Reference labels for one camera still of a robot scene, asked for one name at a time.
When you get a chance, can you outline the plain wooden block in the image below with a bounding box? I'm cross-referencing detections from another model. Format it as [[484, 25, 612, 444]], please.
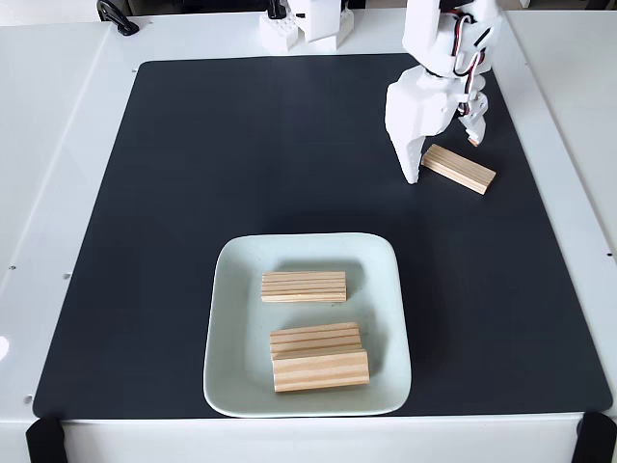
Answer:
[[272, 348, 371, 395], [260, 270, 349, 305], [419, 143, 497, 197]]

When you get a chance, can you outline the grooved wooden block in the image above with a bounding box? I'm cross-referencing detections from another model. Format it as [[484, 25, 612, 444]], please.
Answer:
[[269, 321, 363, 361]]

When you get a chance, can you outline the pale green square plate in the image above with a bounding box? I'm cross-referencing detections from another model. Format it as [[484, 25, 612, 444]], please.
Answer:
[[201, 232, 414, 419]]

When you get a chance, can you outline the black rubber mat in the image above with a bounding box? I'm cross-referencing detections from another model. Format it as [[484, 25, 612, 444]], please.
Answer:
[[32, 51, 613, 420]]

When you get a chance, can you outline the red black white servo cable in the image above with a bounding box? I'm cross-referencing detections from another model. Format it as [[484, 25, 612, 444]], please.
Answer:
[[450, 9, 491, 118]]

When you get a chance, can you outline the black corner bracket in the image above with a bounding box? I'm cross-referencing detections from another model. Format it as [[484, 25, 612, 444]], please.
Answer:
[[573, 412, 617, 463], [24, 417, 67, 463]]

